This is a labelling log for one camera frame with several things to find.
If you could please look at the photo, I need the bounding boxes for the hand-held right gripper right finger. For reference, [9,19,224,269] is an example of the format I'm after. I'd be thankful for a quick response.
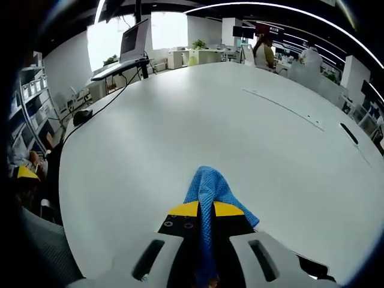
[213,201,310,288]

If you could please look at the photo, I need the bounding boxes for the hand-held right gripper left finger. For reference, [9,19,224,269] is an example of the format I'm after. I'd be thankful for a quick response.
[66,200,200,288]

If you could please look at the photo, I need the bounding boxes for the blue cleaning cloth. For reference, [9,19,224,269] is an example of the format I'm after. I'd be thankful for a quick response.
[183,165,260,284]

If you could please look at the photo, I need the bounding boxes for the white storage shelf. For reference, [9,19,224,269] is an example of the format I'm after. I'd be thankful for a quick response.
[8,50,62,152]

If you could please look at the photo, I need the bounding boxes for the grey mesh office chair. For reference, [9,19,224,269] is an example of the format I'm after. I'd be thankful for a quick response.
[17,206,83,288]

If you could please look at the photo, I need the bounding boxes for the black computer mouse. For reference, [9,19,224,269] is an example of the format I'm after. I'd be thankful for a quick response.
[73,109,94,126]

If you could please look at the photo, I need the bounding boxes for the black laptop stand desk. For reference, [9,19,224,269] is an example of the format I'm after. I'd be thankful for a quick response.
[90,58,154,82]

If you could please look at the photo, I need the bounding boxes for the grey chair back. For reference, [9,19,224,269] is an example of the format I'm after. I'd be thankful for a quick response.
[287,61,322,91]

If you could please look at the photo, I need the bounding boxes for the grey laptop on stand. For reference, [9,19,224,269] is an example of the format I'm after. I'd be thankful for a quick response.
[119,18,150,64]

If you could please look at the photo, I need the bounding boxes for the curved ceiling light strip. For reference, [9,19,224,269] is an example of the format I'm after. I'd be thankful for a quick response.
[182,1,384,101]
[94,0,106,25]

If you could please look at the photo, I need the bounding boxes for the red display screen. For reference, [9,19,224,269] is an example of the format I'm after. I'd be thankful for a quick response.
[254,22,286,37]

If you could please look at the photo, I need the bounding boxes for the black cable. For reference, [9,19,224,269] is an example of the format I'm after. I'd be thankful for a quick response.
[61,67,148,146]

